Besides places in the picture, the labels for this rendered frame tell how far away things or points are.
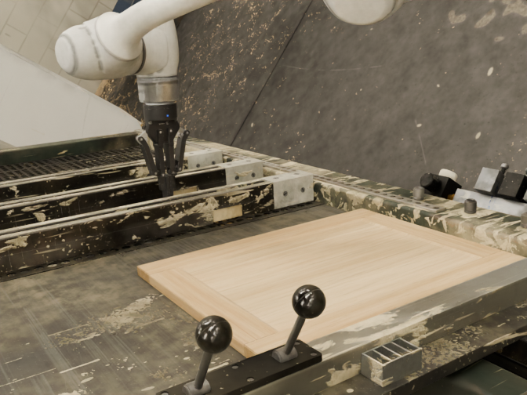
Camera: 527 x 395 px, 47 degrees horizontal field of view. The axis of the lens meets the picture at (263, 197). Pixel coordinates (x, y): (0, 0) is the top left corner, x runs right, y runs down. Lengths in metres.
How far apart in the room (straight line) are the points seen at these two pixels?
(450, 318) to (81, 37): 0.82
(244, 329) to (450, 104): 1.95
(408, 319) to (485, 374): 0.13
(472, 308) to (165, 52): 0.81
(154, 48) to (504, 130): 1.54
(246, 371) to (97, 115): 4.18
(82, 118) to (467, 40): 2.96
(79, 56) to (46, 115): 3.53
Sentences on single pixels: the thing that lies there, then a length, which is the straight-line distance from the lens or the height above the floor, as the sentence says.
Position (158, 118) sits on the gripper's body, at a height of 1.35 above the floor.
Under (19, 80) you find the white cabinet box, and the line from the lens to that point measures 4.66.
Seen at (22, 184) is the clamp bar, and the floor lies 1.44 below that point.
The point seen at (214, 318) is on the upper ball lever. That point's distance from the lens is 0.61.
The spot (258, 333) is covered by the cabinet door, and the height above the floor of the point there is 1.34.
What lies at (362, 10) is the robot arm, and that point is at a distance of 0.91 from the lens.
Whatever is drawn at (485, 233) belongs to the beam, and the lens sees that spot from 1.23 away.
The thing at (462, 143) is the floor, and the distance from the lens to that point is 2.56.
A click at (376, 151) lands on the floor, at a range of 2.83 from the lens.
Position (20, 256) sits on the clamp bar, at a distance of 1.29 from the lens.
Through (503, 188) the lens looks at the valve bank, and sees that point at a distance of 1.42.
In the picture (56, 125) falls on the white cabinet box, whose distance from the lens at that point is 4.77.
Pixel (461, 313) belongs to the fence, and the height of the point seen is 1.12.
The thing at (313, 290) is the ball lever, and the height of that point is 1.44.
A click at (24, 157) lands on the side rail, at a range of 2.47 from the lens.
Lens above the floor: 1.90
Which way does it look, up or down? 36 degrees down
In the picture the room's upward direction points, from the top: 62 degrees counter-clockwise
